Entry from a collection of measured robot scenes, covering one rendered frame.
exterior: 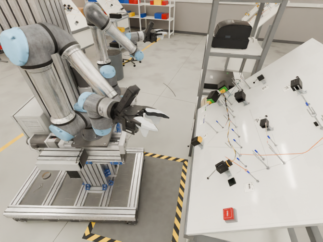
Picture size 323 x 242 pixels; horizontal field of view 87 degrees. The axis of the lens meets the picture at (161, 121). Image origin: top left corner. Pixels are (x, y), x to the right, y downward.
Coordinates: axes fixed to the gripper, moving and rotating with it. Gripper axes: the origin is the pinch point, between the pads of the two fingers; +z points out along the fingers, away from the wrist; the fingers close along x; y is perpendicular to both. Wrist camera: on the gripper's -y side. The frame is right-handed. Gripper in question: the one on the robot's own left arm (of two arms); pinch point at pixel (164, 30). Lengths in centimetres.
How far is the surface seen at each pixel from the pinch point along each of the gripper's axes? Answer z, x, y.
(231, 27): 45, 31, -10
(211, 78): 45, 27, 42
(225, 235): -24, 145, 59
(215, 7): 28.0, 26.1, -22.6
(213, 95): 21, 59, 33
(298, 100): 33, 109, 2
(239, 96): 22, 81, 18
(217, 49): 37.1, 31.5, 7.7
